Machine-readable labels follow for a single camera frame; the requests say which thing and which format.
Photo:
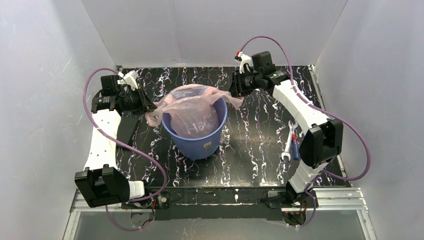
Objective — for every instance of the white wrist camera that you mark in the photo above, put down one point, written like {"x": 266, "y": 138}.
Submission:
{"x": 244, "y": 62}
{"x": 129, "y": 79}

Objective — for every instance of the blue plastic trash bin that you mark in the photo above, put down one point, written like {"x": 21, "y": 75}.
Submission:
{"x": 200, "y": 148}

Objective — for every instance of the black rectangular block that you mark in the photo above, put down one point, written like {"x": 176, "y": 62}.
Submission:
{"x": 127, "y": 129}

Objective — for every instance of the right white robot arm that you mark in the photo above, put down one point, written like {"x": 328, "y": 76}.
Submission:
{"x": 322, "y": 141}

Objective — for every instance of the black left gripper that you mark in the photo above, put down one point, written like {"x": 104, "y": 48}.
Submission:
{"x": 142, "y": 100}

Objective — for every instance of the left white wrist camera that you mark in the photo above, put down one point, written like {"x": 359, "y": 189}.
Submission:
{"x": 129, "y": 79}

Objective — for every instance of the pink plastic trash bag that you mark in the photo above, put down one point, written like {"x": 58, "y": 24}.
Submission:
{"x": 191, "y": 110}

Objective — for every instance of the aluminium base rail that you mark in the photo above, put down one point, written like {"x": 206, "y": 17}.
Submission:
{"x": 226, "y": 214}

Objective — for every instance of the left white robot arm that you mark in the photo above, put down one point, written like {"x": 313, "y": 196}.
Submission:
{"x": 100, "y": 182}

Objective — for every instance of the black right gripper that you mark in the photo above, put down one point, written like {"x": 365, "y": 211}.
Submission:
{"x": 238, "y": 84}

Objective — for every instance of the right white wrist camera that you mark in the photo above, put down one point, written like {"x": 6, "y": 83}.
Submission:
{"x": 244, "y": 62}

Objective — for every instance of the blue handled screwdriver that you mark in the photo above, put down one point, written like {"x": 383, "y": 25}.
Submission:
{"x": 296, "y": 152}

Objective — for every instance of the silver open-end wrench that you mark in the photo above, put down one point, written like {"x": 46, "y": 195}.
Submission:
{"x": 286, "y": 155}

